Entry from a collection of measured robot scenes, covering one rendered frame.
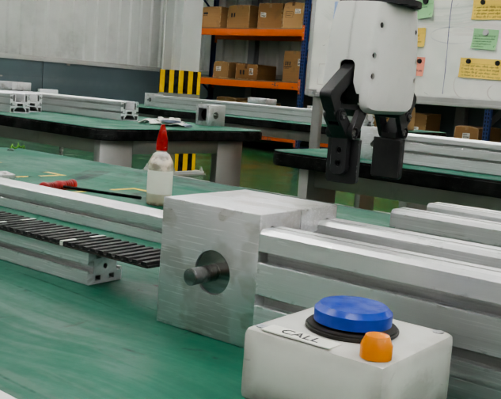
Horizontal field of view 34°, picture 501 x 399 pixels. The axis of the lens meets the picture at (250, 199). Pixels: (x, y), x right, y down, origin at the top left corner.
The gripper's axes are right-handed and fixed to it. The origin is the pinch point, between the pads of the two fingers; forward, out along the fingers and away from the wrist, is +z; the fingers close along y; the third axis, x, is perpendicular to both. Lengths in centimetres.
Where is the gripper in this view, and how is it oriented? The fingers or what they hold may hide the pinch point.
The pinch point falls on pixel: (365, 167)
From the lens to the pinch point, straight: 77.9
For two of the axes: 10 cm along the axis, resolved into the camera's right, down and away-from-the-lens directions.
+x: 7.9, 1.4, -5.9
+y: -6.0, 0.7, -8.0
